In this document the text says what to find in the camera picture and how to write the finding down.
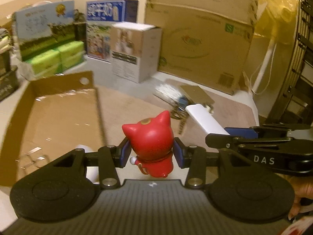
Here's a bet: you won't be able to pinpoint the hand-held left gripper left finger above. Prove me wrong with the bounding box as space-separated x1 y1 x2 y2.
50 137 131 190

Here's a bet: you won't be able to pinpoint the cow-print milk gift box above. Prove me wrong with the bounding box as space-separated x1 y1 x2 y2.
13 0 86 61

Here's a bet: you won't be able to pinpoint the black metal rack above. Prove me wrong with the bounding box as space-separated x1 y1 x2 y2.
266 0 313 126

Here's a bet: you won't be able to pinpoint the white photo-print carton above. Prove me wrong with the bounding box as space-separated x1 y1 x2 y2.
111 23 163 84

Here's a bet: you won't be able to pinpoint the large brown cardboard box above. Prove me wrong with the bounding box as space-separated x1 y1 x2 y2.
144 0 260 96

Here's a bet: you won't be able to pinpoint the clear plastic scraps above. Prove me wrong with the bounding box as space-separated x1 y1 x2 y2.
16 146 48 170

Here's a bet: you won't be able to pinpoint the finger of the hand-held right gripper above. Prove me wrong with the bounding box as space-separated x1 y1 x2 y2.
224 126 295 139
205 133 248 150

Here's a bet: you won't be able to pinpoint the white round cap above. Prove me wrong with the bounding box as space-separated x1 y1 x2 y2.
75 144 101 185

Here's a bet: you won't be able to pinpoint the yellow plastic-covered fan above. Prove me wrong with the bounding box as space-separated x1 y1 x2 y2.
249 0 302 96

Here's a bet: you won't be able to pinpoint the blue milk carton box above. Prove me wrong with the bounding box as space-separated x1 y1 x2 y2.
85 0 139 63

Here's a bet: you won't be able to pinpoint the white lighter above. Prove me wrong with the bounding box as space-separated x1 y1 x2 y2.
185 104 231 136

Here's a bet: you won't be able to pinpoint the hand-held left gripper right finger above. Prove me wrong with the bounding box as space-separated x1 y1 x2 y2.
173 137 236 190

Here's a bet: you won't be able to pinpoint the bunch of keys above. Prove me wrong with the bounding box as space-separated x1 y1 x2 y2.
170 104 188 135

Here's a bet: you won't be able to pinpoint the dark storage box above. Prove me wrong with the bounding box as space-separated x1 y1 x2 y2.
0 66 20 102

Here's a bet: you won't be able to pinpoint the clear box of floss picks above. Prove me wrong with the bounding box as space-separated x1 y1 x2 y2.
154 83 183 104

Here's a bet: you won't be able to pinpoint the red cat figurine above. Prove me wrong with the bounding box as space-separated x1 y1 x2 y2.
122 111 175 179

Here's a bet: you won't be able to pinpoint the brown card wallet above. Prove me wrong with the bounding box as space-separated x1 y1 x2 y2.
179 85 215 112

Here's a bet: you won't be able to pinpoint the green tissue packs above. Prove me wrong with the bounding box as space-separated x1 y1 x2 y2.
26 41 85 77

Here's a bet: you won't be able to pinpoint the person's right hand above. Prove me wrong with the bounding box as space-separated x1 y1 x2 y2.
288 175 313 222

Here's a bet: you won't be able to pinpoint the cardboard tray box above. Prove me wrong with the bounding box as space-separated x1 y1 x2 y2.
0 71 105 188

